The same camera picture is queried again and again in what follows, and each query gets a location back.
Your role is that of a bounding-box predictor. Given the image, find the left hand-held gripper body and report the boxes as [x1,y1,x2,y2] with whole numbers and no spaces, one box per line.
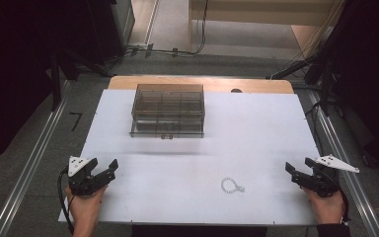
[67,155,109,198]

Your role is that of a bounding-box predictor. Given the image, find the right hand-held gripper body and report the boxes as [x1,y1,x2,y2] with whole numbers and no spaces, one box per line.
[300,154,360,198]

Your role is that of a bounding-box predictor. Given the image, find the person's right hand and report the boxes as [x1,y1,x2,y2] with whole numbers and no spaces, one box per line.
[303,186,345,225]

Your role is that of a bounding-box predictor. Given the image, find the white board sheet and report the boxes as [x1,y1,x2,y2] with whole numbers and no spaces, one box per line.
[57,88,324,227]

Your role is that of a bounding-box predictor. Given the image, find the clear plastic compartment box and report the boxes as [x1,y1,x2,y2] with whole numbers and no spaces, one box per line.
[129,83,206,140]

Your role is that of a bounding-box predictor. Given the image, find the black metal stand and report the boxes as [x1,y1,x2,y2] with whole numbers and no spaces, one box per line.
[47,45,80,113]

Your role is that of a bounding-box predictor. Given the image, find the black curtain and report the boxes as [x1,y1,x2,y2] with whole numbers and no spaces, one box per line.
[329,0,379,176]
[0,0,93,171]

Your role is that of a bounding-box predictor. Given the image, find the person's dark clothing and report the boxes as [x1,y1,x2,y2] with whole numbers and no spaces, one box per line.
[130,224,268,237]

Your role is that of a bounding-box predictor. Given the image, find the dark cabinet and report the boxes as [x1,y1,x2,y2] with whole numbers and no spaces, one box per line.
[85,0,136,65]

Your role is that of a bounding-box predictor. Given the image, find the metal floor rail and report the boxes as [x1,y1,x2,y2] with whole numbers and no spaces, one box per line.
[307,89,379,237]
[0,79,73,237]

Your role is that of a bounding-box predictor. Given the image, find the silver chain bracelet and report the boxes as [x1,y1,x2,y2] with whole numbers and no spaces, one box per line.
[220,177,246,195]

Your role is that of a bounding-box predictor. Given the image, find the black stand with cables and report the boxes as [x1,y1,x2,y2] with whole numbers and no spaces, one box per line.
[265,0,353,117]

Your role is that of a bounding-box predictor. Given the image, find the black floor cables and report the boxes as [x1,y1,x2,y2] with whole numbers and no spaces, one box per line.
[105,0,210,72]

